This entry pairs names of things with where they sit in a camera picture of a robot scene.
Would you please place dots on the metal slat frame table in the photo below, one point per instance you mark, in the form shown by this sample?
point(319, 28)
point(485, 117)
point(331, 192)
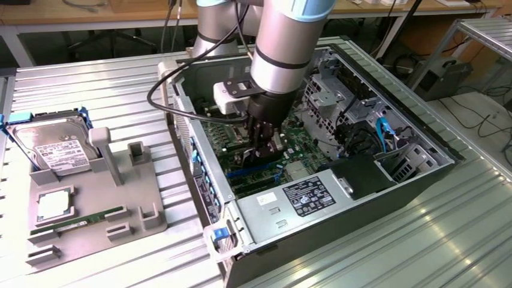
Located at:
point(492, 33)

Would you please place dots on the open black PC case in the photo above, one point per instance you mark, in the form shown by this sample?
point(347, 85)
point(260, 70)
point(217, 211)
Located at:
point(360, 228)

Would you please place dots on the grey power supply unit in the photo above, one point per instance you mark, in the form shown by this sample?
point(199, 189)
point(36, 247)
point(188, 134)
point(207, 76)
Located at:
point(264, 222)

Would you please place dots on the hard disk with blue caddy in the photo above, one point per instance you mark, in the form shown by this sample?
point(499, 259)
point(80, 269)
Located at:
point(60, 150)

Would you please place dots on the green motherboard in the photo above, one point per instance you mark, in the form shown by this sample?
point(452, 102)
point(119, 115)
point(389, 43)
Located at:
point(308, 150)

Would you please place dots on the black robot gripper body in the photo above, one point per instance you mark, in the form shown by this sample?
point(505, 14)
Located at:
point(272, 108)

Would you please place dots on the green RAM stick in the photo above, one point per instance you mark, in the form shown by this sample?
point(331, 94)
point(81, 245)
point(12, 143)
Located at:
point(80, 222)

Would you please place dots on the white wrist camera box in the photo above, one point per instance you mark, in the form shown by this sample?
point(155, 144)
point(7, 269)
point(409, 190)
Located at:
point(224, 100)

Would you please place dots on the CPU socket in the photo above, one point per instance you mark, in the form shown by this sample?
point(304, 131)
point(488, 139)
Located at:
point(237, 132)

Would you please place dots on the silver CPU chip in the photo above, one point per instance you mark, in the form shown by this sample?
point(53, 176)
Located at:
point(53, 207)

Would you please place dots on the wooden background desk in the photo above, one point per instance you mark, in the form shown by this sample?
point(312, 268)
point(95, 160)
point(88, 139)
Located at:
point(440, 9)

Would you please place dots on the installed black RAM stick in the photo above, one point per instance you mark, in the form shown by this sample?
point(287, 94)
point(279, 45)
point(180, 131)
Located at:
point(233, 147)

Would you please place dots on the silver chipset heat sink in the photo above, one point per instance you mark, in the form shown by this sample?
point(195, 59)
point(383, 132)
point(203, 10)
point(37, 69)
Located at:
point(297, 171)

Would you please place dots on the black graphics card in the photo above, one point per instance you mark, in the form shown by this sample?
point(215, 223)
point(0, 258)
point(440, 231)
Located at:
point(272, 160)

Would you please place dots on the metal disk bay cage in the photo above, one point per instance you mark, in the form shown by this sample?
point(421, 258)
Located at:
point(325, 99)

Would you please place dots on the black expansion slot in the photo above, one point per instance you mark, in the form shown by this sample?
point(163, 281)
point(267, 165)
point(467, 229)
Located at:
point(253, 186)

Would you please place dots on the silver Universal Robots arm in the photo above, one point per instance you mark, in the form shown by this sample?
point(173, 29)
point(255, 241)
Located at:
point(284, 45)

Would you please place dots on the grey plastic parts rack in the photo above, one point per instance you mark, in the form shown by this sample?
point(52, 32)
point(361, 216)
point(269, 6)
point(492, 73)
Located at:
point(100, 240)

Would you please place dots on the black box on floor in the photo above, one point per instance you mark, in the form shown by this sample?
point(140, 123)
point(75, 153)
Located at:
point(440, 81)

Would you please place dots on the blue case latch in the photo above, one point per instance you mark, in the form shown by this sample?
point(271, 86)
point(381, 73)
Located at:
point(220, 234)

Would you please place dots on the blue expansion slot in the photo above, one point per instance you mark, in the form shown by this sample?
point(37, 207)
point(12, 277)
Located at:
point(240, 173)

